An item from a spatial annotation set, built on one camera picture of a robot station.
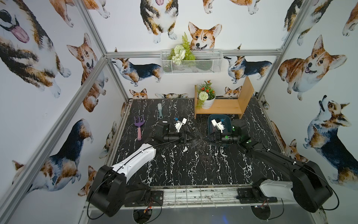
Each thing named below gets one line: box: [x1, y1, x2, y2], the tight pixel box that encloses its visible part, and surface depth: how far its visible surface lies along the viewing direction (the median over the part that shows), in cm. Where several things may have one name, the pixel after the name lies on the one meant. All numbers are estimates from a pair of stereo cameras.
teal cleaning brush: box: [157, 102, 164, 119], surface depth 116 cm
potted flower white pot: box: [196, 79, 217, 110], surface depth 98 cm
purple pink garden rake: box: [133, 116, 145, 141], surface depth 108 cm
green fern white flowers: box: [166, 31, 196, 65], surface depth 82 cm
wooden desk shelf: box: [193, 76, 255, 120], surface depth 106 cm
